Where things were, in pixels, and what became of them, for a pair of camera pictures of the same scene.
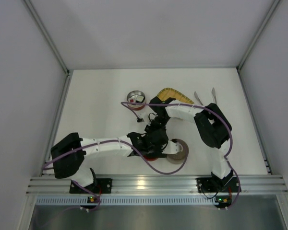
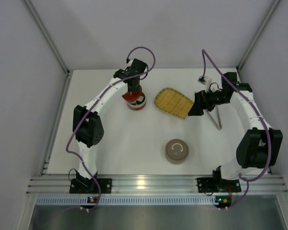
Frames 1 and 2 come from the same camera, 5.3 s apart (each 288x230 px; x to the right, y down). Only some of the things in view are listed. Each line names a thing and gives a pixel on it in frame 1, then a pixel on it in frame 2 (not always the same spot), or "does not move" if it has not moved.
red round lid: x=150 y=159 -> x=135 y=97
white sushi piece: x=139 y=98 does not move
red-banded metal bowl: x=133 y=94 does not move
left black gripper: x=157 y=147 -> x=134 y=88
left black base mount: x=102 y=186 does not move
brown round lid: x=181 y=156 does not move
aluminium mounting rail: x=155 y=184 does not move
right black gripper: x=154 y=123 -> x=199 y=101
